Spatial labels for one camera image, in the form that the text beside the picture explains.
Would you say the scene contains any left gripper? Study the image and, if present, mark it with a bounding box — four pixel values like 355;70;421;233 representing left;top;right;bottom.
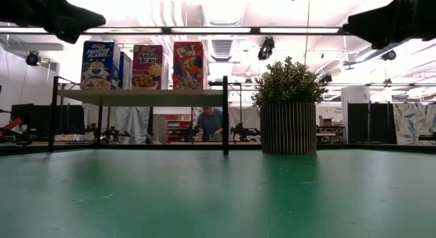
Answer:
0;0;106;44

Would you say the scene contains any black table frame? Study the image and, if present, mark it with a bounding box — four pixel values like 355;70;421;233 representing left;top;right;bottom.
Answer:
0;142;436;152

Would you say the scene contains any leaf print curtain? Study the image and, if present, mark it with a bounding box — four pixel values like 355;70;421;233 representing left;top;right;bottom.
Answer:
392;102;436;146

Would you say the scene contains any wooden shelf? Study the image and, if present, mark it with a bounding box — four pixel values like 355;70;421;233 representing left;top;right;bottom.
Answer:
57;89;225;108

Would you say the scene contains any black partition panel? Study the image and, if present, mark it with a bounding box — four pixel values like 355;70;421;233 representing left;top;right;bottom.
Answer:
347;102;398;145

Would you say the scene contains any dark monitor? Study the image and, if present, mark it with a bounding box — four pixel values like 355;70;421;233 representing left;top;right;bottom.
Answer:
10;104;86;136

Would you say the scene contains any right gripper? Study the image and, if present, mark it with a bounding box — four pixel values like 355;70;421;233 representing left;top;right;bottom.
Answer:
342;0;436;50

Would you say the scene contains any black bar with light strips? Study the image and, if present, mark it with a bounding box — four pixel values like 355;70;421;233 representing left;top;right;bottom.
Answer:
0;25;352;35

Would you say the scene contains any person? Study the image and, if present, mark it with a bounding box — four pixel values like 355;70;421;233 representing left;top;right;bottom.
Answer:
196;107;224;143

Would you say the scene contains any thin hanging cord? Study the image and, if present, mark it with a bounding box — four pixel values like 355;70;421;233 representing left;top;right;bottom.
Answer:
305;0;311;57

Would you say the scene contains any Raisin Bran cereal box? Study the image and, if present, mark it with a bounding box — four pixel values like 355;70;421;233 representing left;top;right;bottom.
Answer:
131;44;170;91

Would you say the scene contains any Frosted Flakes cereal box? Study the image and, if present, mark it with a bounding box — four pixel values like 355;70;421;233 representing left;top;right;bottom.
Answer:
80;40;121;91
119;50;134;91

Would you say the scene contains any black metal shelf frame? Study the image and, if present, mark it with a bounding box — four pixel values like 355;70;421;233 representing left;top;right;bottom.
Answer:
48;75;230;156

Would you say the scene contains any white cloth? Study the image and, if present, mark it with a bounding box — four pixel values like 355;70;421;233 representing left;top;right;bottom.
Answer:
81;103;153;145

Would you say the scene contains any green table mat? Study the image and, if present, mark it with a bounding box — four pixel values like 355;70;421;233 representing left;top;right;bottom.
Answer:
0;148;436;238

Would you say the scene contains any potted plant in striped pot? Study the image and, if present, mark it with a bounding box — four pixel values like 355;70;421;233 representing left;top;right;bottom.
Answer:
251;56;328;155

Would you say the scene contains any red cabinet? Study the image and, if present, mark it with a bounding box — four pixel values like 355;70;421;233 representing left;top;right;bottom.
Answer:
165;114;193;143

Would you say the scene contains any Froot Loops cereal box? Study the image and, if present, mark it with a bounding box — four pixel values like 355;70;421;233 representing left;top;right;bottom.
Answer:
172;40;208;91

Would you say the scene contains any black overhead camera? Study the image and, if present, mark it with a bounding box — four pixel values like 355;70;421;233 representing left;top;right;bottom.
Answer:
258;36;276;61

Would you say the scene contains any cardboard box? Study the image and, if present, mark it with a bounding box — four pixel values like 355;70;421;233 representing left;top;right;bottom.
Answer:
318;115;337;128

